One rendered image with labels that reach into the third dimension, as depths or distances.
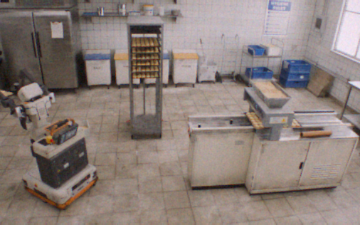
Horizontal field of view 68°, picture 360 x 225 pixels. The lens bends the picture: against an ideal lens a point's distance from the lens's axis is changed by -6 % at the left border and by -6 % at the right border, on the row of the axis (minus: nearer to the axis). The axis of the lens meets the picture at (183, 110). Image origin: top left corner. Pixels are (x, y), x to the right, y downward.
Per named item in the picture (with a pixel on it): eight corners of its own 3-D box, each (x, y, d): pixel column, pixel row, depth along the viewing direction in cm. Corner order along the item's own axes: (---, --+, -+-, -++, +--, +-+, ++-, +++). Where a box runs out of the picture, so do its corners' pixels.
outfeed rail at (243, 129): (348, 127, 341) (349, 122, 338) (349, 128, 338) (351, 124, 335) (191, 132, 315) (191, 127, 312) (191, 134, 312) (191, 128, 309)
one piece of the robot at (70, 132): (78, 136, 314) (82, 122, 301) (54, 151, 285) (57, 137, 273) (71, 130, 316) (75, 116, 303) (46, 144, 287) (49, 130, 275)
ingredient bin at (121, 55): (116, 90, 627) (114, 56, 593) (117, 80, 683) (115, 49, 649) (140, 89, 636) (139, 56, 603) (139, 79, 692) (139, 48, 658)
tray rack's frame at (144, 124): (162, 138, 451) (164, 23, 372) (130, 139, 443) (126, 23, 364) (159, 119, 508) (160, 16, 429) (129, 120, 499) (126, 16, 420)
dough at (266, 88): (270, 85, 346) (270, 80, 343) (289, 104, 298) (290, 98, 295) (250, 85, 342) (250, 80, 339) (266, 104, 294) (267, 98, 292)
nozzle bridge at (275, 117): (264, 111, 372) (268, 87, 357) (288, 140, 308) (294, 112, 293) (240, 111, 368) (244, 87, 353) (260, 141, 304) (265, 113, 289)
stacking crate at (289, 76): (300, 75, 725) (302, 67, 716) (308, 80, 690) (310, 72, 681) (279, 75, 715) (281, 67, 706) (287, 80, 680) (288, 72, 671)
